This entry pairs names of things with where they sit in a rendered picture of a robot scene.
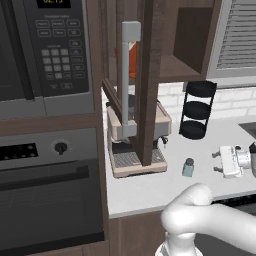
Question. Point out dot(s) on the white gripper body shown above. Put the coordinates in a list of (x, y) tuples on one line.
[(230, 161)]

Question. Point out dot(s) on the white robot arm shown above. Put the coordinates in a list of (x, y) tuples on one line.
[(203, 215)]

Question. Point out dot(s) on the teal shaker with dark cap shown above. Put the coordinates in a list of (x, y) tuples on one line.
[(188, 167)]

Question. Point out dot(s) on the brown cabinet door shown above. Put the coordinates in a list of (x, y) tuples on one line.
[(151, 83)]

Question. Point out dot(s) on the brown base cabinet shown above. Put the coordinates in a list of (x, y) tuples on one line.
[(136, 235)]

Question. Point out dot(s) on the brown open shelf cabinet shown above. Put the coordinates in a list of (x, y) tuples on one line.
[(186, 36)]

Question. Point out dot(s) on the orange condiment bottle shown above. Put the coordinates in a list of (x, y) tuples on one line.
[(132, 61)]

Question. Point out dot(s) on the dark grey dishwasher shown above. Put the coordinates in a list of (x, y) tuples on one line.
[(238, 201)]

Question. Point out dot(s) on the grey sink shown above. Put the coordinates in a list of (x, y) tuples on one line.
[(249, 128)]

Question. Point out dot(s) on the black three-tier stand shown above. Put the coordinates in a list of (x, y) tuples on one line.
[(196, 110)]

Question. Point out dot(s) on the beige coffee machine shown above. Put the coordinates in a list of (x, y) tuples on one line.
[(160, 128)]

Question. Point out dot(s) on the grey window blinds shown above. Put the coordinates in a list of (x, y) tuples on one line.
[(235, 36)]

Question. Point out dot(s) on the black oven knob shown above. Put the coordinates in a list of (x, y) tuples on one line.
[(60, 148)]

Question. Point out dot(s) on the dark grey oven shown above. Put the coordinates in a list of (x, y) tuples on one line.
[(50, 200)]

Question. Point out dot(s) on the grey microwave oven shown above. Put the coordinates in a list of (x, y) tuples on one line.
[(46, 53)]

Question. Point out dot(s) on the brown wall cabinet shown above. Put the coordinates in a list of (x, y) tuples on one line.
[(110, 36)]

